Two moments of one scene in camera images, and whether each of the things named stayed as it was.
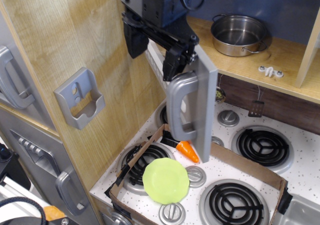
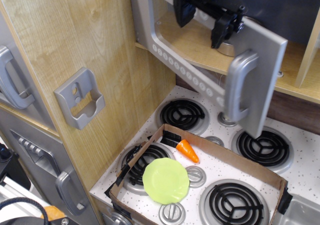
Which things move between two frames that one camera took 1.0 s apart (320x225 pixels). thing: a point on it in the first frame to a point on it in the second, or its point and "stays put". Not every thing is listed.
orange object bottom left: (52, 212) stays put
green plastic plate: (165, 180) stays put
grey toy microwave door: (203, 83) to (254, 73)
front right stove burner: (233, 202) stays put
